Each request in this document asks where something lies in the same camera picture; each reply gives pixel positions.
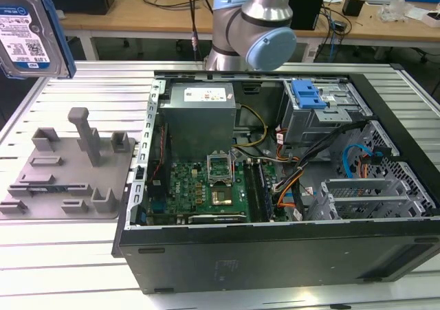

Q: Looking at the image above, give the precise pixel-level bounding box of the yellow wire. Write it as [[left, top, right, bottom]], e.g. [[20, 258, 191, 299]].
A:
[[233, 104, 269, 149]]

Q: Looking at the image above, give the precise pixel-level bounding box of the hard disk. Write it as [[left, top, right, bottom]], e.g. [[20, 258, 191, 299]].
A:
[[0, 0, 77, 80]]

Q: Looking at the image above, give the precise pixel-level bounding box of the small black cube box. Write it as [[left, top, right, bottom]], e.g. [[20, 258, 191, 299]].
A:
[[342, 0, 365, 17]]

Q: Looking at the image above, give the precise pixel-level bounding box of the white flat box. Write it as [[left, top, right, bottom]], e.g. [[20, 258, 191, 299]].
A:
[[405, 7, 440, 27]]

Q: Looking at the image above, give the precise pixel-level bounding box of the green motherboard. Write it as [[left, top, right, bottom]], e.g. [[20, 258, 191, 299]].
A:
[[146, 158, 286, 225]]

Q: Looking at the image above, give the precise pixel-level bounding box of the wooden desk white frame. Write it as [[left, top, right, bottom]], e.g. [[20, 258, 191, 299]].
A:
[[56, 0, 214, 62], [295, 0, 440, 45]]

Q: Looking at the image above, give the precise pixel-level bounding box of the black cable bundle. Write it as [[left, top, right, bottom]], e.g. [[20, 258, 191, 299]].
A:
[[273, 122, 374, 192]]

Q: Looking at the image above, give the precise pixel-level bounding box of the green RAM stick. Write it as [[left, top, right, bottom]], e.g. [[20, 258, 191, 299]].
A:
[[29, 186, 66, 194]]

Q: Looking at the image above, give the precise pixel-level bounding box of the black open PC case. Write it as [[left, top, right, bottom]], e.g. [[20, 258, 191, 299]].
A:
[[111, 69, 440, 296]]

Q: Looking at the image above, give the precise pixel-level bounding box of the black RAM slot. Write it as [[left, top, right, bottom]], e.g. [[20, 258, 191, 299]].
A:
[[243, 160, 265, 221]]

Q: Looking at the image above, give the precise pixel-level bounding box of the grey optical drive cage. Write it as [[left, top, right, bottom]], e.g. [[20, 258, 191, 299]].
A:
[[280, 78, 372, 146]]

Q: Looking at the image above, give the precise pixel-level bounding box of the blue plastic drive latch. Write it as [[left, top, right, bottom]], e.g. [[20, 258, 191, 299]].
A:
[[291, 79, 327, 110]]

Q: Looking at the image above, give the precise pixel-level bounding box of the hanging black cable with plug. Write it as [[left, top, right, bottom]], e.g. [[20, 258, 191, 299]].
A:
[[188, 0, 209, 63]]

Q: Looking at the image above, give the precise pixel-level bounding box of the orange flat data cable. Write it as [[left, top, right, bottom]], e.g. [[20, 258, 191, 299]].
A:
[[276, 181, 298, 208]]

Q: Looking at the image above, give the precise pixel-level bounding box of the orange power wire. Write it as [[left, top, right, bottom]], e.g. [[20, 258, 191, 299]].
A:
[[357, 154, 372, 179]]

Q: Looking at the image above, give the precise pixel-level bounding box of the grey power supply unit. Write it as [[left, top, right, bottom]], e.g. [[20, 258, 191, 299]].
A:
[[158, 82, 238, 159]]

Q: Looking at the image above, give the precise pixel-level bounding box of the blue data wire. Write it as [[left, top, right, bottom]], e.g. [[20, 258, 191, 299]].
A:
[[343, 144, 374, 179]]

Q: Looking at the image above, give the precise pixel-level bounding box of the clear plastic packaging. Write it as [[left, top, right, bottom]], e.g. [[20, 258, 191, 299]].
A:
[[379, 0, 413, 21]]

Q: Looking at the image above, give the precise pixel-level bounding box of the grey plastic parts rack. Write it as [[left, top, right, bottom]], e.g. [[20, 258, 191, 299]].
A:
[[0, 107, 137, 221]]

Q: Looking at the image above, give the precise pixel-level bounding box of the CPU socket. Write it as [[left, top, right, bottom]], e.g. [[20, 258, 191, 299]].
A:
[[210, 183, 238, 208]]

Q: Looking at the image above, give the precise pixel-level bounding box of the metal socket cover frame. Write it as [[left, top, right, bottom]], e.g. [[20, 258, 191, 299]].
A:
[[206, 151, 237, 187]]

